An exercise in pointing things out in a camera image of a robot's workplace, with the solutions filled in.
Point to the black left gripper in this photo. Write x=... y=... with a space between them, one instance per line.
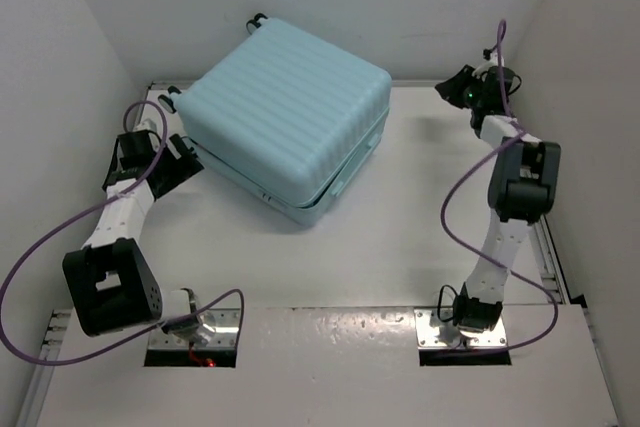
x=183 y=166

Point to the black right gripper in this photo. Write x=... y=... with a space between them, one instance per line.
x=450 y=89

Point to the light blue suitcase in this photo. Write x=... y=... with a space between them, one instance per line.
x=287 y=116

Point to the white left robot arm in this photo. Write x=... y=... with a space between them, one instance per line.
x=111 y=284

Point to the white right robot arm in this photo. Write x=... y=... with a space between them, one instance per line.
x=521 y=189

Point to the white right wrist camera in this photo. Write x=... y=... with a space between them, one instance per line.
x=484 y=67

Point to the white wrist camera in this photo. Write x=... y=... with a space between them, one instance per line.
x=484 y=67
x=146 y=125

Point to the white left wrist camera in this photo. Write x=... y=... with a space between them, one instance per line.
x=146 y=125

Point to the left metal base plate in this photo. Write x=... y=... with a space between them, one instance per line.
x=215 y=329

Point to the metal base plate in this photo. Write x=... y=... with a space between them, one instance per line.
x=215 y=329
x=433 y=334

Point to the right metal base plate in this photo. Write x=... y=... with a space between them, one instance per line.
x=433 y=334

